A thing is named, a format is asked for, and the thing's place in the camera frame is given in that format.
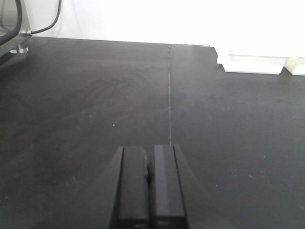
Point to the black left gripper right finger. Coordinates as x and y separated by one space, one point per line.
178 200

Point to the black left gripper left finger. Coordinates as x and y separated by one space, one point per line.
123 191

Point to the left white storage bin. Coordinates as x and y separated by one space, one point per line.
237 60

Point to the white storage bin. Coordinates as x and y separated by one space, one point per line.
237 60
295 65

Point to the middle white storage bin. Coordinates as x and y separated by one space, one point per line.
295 65

